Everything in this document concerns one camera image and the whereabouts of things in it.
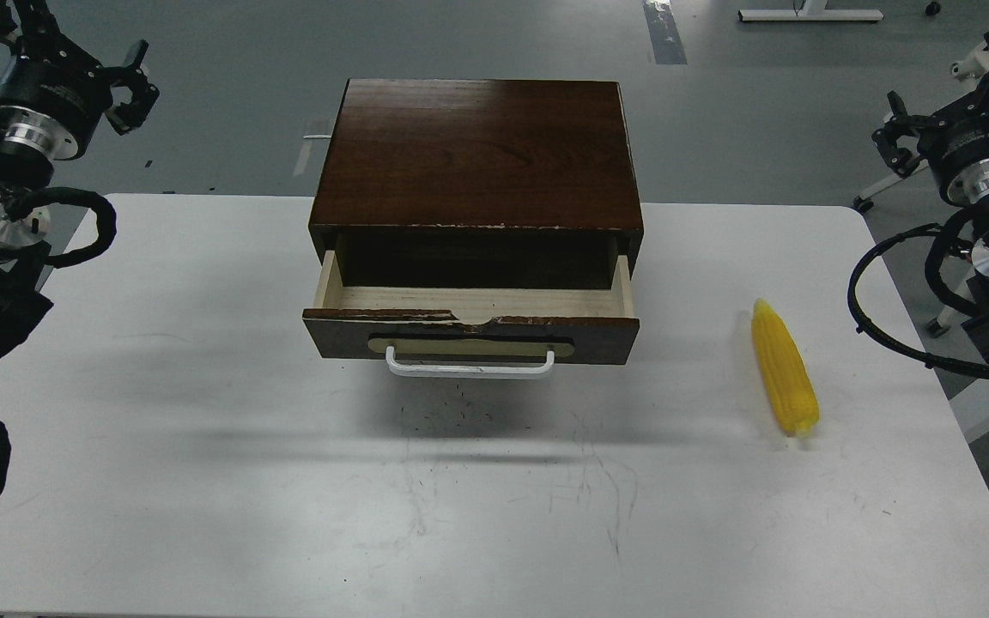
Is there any yellow corn cob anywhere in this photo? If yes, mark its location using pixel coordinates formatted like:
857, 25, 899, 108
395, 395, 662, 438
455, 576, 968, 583
750, 298, 821, 437

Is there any wooden drawer with white handle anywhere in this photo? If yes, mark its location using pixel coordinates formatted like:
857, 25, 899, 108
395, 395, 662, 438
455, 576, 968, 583
302, 251, 640, 379

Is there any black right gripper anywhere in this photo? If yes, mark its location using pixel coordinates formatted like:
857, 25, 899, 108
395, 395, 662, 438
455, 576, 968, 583
872, 32, 989, 206

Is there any grey floor tape strip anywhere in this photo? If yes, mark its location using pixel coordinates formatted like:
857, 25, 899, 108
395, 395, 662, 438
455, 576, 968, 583
642, 1, 688, 66

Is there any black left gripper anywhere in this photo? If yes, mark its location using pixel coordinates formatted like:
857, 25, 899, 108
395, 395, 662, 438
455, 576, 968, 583
0, 1, 160, 161

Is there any dark wooden drawer cabinet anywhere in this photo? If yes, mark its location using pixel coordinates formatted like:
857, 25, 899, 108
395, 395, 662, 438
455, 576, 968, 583
307, 78, 645, 289

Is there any white table leg frame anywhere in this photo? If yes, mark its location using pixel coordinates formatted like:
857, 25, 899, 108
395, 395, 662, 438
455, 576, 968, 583
737, 1, 884, 23

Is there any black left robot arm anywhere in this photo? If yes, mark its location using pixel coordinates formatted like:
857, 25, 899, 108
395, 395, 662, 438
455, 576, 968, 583
0, 1, 160, 496

